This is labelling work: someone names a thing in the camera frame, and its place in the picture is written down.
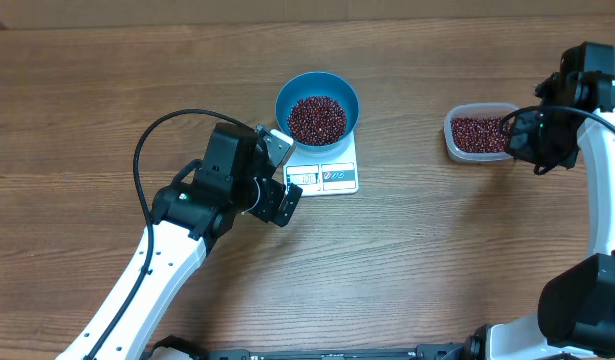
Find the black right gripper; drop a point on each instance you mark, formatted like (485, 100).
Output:
(520, 147)

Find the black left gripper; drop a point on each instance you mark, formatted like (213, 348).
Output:
(268, 211)

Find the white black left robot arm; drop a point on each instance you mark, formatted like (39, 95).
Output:
(186, 219)

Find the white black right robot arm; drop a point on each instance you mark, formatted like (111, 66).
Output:
(576, 310)

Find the white digital kitchen scale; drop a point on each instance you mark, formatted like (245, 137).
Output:
(324, 171)

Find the red beans in bowl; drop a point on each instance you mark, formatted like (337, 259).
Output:
(317, 121)

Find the teal plastic bowl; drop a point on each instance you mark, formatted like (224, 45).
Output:
(317, 83)

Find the red beans pile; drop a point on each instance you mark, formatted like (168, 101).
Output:
(478, 135)

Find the clear plastic bean container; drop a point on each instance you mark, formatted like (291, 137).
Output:
(475, 110)

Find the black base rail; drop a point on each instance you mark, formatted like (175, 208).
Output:
(175, 348)

